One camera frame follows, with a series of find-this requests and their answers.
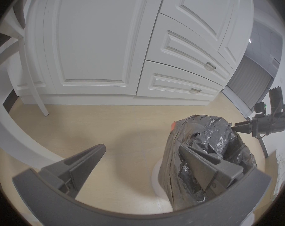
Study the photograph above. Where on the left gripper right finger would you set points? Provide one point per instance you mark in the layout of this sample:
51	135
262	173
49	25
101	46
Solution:
203	171

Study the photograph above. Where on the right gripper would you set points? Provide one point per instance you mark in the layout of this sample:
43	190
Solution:
269	125

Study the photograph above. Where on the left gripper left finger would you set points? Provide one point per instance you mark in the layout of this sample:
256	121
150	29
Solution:
83	168

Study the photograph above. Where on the black plastic bag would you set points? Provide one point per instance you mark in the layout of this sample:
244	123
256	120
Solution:
213	133

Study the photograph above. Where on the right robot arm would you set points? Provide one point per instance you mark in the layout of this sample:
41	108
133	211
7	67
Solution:
275	98

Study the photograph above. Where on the white trash bin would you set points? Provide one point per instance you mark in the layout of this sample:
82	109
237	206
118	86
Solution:
157	178

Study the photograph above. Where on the grey curtain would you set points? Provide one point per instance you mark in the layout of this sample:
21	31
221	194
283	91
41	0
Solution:
250	83

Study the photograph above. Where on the grey padded white chair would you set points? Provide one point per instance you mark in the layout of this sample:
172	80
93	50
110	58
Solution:
5	116

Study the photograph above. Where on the white wardrobe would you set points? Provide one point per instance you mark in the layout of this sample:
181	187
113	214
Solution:
97	43

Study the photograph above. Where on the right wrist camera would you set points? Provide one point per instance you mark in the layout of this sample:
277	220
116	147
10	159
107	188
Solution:
260	107

